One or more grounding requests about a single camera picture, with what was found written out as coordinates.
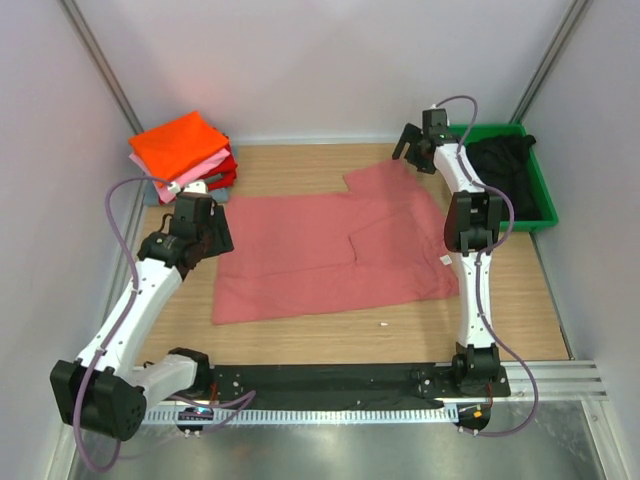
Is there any dusty pink t shirt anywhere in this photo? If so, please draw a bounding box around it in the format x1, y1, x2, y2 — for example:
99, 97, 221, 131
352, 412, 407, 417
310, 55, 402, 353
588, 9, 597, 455
212, 160, 459, 325

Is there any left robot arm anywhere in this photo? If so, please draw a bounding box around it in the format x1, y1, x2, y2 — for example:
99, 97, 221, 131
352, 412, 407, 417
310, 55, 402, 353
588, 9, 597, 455
50, 193, 234, 441

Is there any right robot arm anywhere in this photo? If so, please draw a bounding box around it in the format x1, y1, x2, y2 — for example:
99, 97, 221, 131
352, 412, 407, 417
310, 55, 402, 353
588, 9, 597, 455
392, 106, 510, 397

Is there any light pink folded t shirt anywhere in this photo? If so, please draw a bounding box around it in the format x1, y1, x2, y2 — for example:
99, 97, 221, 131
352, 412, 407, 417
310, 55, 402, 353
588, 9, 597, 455
128, 145, 232, 204

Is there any red folded t shirt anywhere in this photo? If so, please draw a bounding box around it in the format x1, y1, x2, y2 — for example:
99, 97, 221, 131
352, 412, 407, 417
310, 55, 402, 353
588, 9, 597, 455
175, 154, 237, 192

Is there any black t shirt in bin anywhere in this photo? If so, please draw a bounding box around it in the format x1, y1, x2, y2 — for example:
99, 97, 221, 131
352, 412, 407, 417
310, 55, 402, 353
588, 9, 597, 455
466, 134, 541, 221

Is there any orange folded t shirt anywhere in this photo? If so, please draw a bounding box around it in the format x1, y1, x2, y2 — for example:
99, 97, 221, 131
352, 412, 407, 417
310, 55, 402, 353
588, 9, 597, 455
128, 111, 229, 180

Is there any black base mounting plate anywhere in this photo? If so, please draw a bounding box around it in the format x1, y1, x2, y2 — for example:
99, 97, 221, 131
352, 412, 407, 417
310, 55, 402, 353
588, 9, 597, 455
212, 363, 511, 412

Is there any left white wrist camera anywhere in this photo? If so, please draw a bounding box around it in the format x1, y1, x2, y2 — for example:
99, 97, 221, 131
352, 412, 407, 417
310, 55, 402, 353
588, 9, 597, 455
167, 180, 208, 196

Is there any right aluminium frame post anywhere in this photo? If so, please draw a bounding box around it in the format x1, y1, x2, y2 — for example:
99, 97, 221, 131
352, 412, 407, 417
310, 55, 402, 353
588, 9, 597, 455
509, 0, 593, 124

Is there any white slotted cable duct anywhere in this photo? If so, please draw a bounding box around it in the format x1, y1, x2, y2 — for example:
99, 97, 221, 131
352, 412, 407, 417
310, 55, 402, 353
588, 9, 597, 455
143, 405, 459, 426

